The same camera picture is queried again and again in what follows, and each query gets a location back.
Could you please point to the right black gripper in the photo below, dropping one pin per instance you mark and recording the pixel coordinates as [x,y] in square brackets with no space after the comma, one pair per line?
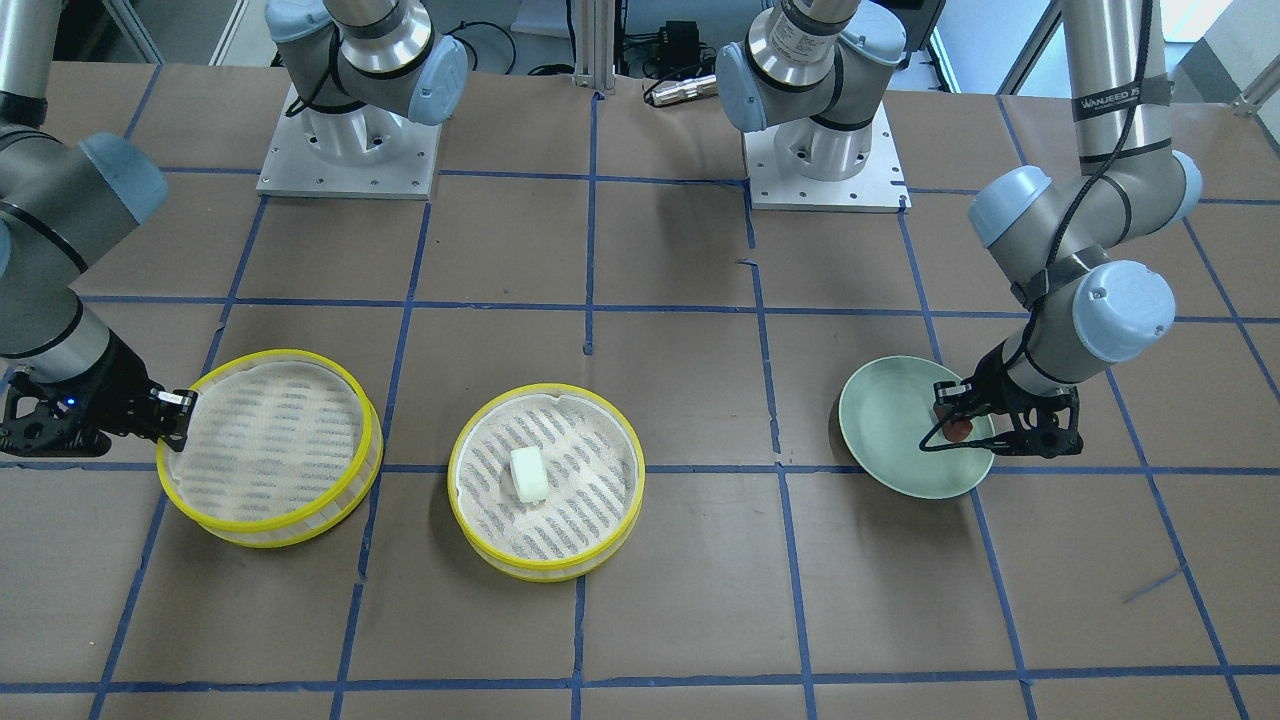
[113,387]

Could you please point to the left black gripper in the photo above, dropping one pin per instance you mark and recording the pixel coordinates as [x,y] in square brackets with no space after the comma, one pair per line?
[991,384]

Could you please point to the red-brown bun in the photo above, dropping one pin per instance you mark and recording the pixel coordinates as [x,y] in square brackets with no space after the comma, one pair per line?
[957,430]

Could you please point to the yellow bamboo steamer tray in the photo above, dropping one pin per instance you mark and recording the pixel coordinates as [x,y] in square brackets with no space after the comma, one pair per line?
[282,446]

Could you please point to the white steamed bun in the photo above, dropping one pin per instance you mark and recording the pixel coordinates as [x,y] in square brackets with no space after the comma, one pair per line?
[529,475]

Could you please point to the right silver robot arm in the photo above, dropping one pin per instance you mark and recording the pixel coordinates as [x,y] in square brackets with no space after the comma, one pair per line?
[66,204]

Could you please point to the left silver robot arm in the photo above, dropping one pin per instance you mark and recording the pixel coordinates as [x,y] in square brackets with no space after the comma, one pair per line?
[817,70]

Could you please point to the yellow steamer tray with bun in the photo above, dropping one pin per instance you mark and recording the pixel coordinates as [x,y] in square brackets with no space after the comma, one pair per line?
[596,470]

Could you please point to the light green plate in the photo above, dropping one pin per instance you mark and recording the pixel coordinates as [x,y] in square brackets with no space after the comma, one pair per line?
[884,411]

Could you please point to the silver cylindrical connector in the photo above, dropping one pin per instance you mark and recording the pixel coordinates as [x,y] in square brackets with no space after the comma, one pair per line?
[666,93]

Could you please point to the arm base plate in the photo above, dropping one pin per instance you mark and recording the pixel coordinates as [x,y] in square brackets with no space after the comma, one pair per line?
[801,166]
[366,154]

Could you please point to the aluminium frame post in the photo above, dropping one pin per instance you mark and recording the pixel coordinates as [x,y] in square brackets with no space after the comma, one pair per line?
[593,35]

